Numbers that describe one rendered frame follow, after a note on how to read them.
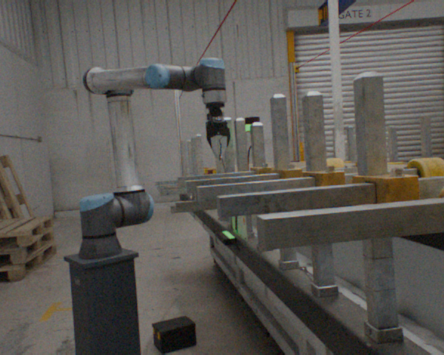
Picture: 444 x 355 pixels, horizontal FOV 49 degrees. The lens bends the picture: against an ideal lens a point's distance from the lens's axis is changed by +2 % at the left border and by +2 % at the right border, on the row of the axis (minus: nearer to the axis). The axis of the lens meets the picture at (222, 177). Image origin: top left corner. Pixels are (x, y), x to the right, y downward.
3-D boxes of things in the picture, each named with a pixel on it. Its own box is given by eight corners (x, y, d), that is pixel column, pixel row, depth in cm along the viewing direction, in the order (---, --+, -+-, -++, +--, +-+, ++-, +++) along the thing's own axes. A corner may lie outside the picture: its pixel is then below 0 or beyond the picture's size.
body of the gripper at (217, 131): (225, 136, 187) (223, 105, 186) (229, 134, 178) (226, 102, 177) (206, 137, 185) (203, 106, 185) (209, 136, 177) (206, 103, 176)
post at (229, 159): (231, 231, 202) (223, 117, 199) (229, 230, 205) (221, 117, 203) (239, 230, 203) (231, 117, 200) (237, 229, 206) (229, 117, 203)
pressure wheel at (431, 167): (416, 151, 102) (399, 171, 109) (431, 185, 98) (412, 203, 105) (443, 149, 103) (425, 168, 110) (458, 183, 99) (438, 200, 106)
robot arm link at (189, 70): (169, 68, 188) (189, 62, 179) (192, 69, 196) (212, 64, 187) (171, 92, 188) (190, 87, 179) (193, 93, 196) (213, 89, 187)
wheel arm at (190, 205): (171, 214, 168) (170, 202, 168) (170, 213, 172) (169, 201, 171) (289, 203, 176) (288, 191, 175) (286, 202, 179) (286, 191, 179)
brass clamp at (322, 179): (320, 198, 95) (318, 173, 95) (297, 193, 108) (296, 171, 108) (349, 195, 96) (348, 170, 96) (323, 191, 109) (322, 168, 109)
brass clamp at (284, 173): (282, 190, 120) (280, 170, 119) (268, 186, 133) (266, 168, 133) (305, 188, 121) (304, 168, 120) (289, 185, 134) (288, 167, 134)
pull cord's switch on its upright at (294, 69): (300, 181, 442) (292, 61, 436) (294, 180, 457) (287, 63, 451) (308, 180, 443) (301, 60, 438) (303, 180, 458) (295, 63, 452)
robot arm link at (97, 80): (71, 67, 220) (158, 58, 171) (96, 69, 229) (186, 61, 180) (72, 93, 222) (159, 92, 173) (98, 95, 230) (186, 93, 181)
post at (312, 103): (321, 315, 104) (306, 91, 101) (315, 310, 107) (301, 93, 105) (337, 313, 104) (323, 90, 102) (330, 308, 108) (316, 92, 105)
